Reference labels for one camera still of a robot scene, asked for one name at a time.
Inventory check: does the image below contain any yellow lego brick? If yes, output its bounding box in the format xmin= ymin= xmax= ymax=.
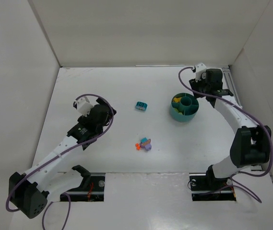
xmin=172 ymin=97 xmax=182 ymax=103

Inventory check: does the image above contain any small orange lego piece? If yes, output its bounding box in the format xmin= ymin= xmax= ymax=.
xmin=135 ymin=143 xmax=141 ymax=150

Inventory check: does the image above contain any purple lego figure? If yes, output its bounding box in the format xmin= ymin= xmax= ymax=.
xmin=140 ymin=138 xmax=152 ymax=151

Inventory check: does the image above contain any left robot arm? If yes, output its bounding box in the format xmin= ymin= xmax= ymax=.
xmin=6 ymin=93 xmax=116 ymax=219

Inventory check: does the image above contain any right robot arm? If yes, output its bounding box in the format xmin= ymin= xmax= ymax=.
xmin=189 ymin=65 xmax=272 ymax=190

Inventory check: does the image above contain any teal round divided container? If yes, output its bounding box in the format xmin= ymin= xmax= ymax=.
xmin=170 ymin=92 xmax=199 ymax=123

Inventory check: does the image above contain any teal lego block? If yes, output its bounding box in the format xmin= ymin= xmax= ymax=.
xmin=135 ymin=101 xmax=148 ymax=112

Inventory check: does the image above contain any lime lego in container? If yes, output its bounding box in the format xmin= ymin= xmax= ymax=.
xmin=173 ymin=108 xmax=183 ymax=115

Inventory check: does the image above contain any aluminium rail right edge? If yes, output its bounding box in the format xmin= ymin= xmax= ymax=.
xmin=222 ymin=68 xmax=241 ymax=106

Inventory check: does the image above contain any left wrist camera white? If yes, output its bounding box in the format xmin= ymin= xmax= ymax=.
xmin=73 ymin=96 xmax=94 ymax=117

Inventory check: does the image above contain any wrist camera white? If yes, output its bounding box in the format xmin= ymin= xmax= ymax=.
xmin=192 ymin=63 xmax=207 ymax=82
xmin=73 ymin=96 xmax=94 ymax=117

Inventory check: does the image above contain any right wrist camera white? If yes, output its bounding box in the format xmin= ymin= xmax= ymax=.
xmin=192 ymin=63 xmax=207 ymax=82

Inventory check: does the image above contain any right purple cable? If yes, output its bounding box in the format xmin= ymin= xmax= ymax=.
xmin=178 ymin=66 xmax=273 ymax=204

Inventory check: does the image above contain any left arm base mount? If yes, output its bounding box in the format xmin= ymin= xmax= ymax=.
xmin=66 ymin=165 xmax=106 ymax=202

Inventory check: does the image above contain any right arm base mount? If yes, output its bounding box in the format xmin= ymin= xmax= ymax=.
xmin=188 ymin=173 xmax=237 ymax=201

